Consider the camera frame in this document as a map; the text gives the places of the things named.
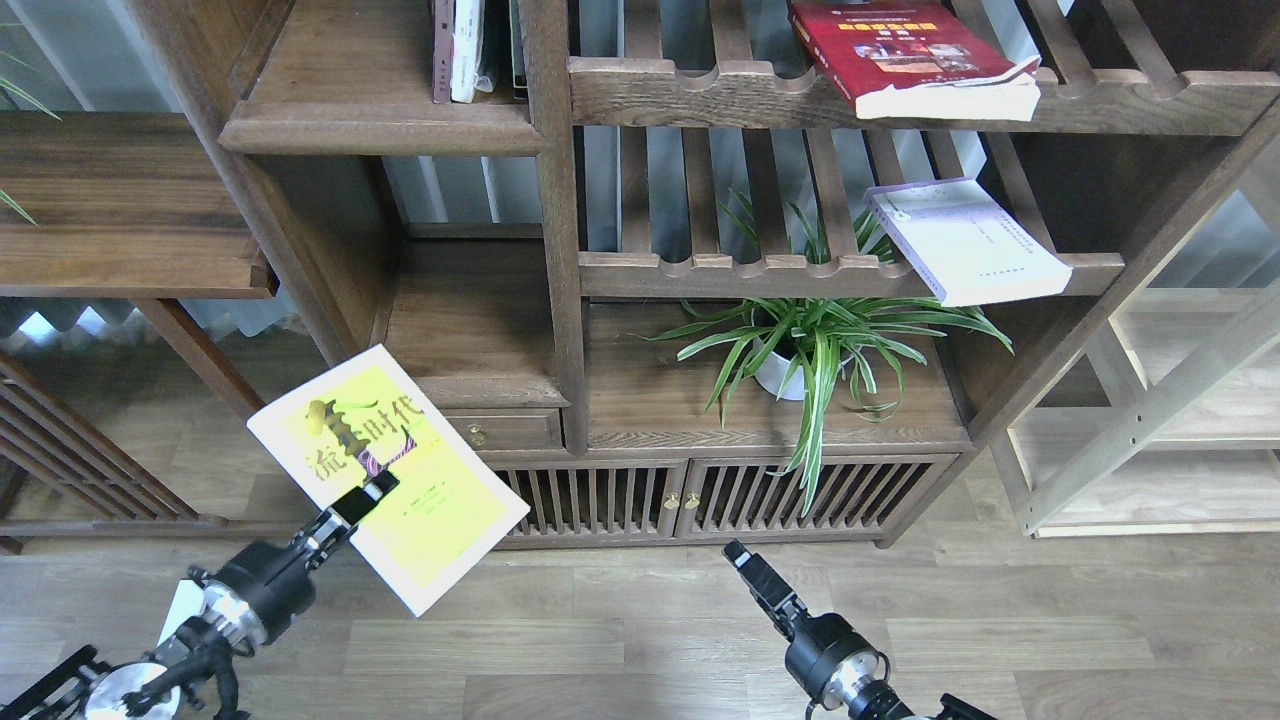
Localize pale lavender cover book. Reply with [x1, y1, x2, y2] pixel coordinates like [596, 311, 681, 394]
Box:
[864, 177, 1073, 307]

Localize dark green upright book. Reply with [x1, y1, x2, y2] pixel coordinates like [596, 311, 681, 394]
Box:
[507, 0, 529, 100]

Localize yellow green cover book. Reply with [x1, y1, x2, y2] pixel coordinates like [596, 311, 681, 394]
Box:
[247, 345, 529, 615]

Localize white plant pot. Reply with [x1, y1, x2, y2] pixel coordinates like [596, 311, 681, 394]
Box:
[751, 338, 852, 401]

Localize green leaves at left edge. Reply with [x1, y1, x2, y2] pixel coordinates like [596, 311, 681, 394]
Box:
[1, 74, 61, 225]

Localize dark wooden bookshelf cabinet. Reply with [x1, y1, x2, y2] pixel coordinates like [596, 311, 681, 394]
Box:
[127, 1, 1277, 547]

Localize dark wooden side table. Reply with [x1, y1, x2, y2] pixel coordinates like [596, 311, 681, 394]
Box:
[1, 111, 278, 418]

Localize light wooden shelf frame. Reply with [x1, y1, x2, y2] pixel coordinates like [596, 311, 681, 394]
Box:
[992, 141, 1279, 537]

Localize white spine upright book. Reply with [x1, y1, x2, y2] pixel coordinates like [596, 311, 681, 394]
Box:
[451, 1, 499, 102]

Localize spider plant green leaves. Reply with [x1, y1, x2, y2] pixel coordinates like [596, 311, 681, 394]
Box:
[640, 188, 1014, 518]

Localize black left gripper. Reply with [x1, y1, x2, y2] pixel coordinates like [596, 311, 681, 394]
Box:
[188, 469, 401, 651]

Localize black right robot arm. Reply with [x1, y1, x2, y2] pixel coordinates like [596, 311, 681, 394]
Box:
[723, 539, 919, 719]

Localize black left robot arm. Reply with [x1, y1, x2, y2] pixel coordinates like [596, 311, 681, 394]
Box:
[3, 470, 401, 719]

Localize white bar on floor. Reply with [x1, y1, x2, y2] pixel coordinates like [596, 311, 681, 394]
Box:
[157, 579, 205, 644]

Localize red cover book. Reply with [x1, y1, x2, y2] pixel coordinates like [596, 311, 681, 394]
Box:
[791, 1, 1041, 122]

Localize brown spine upright book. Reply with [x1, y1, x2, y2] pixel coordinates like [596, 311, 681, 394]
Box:
[430, 0, 456, 104]

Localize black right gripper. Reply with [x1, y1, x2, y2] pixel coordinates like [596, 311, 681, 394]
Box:
[722, 539, 891, 714]

